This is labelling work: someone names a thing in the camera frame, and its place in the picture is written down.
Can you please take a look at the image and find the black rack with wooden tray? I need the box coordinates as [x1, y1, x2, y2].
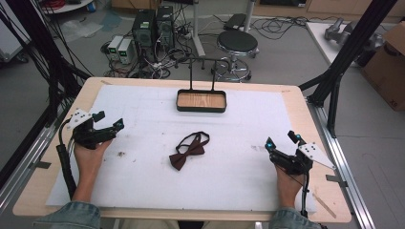
[174, 56, 233, 114]

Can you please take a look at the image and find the person's left hand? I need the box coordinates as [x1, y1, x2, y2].
[74, 138, 114, 177]

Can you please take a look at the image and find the white power supply unit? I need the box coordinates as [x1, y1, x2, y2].
[107, 34, 124, 61]
[117, 38, 135, 65]

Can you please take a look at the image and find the white board on floor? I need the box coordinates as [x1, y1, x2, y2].
[305, 21, 361, 68]

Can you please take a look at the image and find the black metal frame stand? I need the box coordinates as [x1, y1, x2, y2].
[0, 0, 94, 128]
[298, 0, 399, 139]

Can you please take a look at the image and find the person's right hand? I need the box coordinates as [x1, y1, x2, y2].
[274, 165, 308, 209]

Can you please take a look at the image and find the person's right denim sleeve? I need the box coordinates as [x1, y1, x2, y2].
[267, 207, 323, 229]

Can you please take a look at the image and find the person's denim sleeve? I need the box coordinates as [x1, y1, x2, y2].
[267, 207, 323, 229]
[32, 200, 101, 229]

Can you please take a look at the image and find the cardboard box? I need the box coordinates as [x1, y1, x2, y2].
[360, 21, 405, 113]

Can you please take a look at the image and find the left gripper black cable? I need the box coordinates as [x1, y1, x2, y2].
[55, 117, 77, 201]

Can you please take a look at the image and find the person's left denim sleeve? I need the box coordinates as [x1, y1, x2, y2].
[32, 200, 101, 229]

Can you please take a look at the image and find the tangle of floor cables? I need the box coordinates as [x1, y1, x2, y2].
[99, 3, 199, 80]

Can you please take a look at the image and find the black round stool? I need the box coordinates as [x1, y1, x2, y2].
[211, 30, 260, 83]

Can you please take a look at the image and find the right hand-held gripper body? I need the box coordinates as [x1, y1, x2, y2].
[268, 141, 336, 176]

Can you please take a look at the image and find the black flat box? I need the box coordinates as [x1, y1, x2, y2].
[224, 12, 247, 31]

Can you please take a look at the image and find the wooden stick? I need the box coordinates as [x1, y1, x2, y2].
[311, 192, 337, 219]

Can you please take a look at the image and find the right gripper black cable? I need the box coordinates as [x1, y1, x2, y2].
[300, 171, 311, 219]

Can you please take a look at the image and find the brown bow tie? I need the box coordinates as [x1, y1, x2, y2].
[168, 131, 211, 172]

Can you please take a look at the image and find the black computer tower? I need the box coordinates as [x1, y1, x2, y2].
[131, 9, 158, 49]
[155, 5, 176, 51]

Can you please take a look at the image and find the white foam mat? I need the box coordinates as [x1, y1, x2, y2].
[45, 84, 319, 214]

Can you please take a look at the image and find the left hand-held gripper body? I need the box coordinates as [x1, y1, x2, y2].
[65, 108, 118, 151]

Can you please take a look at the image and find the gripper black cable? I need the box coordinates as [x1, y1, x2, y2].
[55, 117, 77, 201]
[300, 171, 311, 219]

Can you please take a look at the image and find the aluminium rail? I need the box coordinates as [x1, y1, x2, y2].
[0, 108, 70, 215]
[306, 96, 377, 229]

